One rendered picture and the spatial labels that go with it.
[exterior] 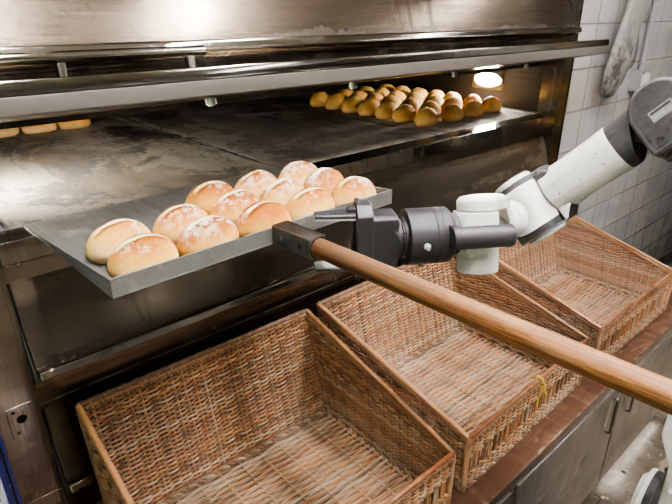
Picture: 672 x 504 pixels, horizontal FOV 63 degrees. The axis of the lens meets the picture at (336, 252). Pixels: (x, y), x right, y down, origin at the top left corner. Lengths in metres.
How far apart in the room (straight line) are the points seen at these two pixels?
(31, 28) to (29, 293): 0.43
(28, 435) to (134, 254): 0.52
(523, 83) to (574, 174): 1.18
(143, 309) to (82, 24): 0.51
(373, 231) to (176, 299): 0.50
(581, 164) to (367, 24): 0.57
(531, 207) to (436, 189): 0.61
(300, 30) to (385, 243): 0.54
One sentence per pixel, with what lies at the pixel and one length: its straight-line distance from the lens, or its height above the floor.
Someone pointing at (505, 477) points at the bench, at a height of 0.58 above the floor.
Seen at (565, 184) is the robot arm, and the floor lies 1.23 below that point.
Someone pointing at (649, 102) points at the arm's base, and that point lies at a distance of 1.04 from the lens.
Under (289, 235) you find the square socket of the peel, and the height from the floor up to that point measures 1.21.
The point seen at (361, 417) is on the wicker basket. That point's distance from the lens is 1.32.
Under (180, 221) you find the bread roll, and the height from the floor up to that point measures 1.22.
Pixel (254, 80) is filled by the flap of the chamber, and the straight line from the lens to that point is 0.97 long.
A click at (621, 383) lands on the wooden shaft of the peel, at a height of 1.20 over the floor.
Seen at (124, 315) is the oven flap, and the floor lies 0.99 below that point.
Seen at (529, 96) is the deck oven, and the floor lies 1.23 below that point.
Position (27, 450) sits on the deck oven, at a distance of 1.21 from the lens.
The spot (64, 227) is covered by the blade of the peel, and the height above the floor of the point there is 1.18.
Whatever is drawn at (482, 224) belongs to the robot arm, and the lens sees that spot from 0.86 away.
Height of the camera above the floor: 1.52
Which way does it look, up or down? 24 degrees down
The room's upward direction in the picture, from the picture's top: straight up
